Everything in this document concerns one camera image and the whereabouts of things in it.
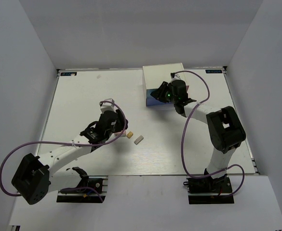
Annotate white drawer cabinet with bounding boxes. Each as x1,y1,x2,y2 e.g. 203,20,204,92
143,63,184,96

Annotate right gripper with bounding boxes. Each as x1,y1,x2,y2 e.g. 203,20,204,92
152,81,178,104

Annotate yellow eraser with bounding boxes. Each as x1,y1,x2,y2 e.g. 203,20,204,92
127,132,133,138

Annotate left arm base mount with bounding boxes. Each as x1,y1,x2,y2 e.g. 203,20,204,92
56,177,108,204

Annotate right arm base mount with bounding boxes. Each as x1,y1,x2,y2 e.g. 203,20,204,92
183,177,234,205

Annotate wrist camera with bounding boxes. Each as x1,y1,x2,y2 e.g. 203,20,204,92
171,73,181,82
99,98,116,113

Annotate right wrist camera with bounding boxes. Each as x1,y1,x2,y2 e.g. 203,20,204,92
171,73,181,82

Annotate pink correction tape dispenser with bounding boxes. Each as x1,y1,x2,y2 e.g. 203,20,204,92
114,130,126,137

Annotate white dirty eraser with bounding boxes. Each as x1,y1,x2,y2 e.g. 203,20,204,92
134,135,144,145

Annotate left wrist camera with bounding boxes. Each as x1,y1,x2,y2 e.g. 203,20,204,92
99,98,116,113

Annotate dark blue drawer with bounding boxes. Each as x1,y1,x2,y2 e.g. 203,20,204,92
145,89,173,107

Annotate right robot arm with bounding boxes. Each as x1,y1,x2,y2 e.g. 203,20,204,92
151,80,246,192

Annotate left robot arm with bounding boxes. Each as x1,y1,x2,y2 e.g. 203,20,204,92
12,109,128,205

